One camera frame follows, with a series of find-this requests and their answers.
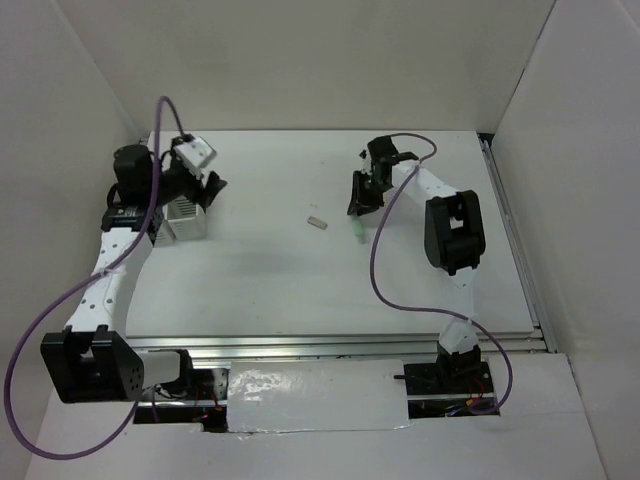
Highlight aluminium rail frame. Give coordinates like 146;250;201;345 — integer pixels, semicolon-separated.
126;131;547;362

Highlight green highlighter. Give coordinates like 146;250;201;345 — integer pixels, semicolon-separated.
350;216;366;244

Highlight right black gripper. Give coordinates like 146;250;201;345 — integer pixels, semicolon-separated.
347;169;390;216

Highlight white slatted organizer container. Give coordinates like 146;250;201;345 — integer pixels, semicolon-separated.
154;197;207;248

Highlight purple cable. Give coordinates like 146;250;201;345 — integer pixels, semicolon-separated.
369;132;514;414
3;95;184;460

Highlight grey eraser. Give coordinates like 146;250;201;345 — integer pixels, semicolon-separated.
307;216;328;230

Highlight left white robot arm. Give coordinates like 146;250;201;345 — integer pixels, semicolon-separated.
40;134;227;404

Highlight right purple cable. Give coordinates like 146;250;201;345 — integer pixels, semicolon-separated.
369;132;514;414

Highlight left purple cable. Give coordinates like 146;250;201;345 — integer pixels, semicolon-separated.
3;95;184;460

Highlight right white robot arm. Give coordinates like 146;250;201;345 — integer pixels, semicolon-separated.
347;133;486;392

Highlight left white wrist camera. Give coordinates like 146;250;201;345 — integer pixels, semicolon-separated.
170;134;217;185

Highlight shiny white cover sheet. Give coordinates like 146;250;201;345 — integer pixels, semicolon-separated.
227;360;410;433

